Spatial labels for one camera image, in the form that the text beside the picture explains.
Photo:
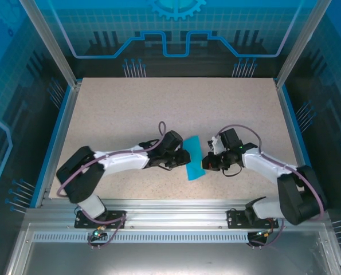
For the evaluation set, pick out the blue cloth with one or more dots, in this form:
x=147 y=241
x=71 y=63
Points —
x=194 y=172

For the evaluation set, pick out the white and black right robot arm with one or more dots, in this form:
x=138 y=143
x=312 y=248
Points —
x=259 y=164

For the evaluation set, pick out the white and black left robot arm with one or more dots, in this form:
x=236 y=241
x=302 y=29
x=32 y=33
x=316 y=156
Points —
x=124 y=163

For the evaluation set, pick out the blue table edge strip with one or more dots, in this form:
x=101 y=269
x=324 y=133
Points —
x=53 y=143
x=297 y=129

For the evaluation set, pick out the small connector with green light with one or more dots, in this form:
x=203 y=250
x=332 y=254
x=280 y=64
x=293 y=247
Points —
x=264 y=233
x=98 y=232

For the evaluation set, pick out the grey metal tray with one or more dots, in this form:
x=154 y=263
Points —
x=173 y=257

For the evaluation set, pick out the long aluminium mounting rail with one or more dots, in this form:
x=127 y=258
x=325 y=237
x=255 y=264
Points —
x=173 y=212

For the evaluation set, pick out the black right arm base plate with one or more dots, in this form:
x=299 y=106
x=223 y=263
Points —
x=236 y=219

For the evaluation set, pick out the aluminium side rail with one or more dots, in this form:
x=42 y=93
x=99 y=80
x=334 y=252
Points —
x=64 y=129
x=286 y=114

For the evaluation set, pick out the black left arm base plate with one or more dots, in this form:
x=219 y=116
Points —
x=115 y=219

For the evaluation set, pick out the aluminium frame post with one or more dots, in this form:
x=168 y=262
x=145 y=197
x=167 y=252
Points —
x=302 y=40
x=52 y=48

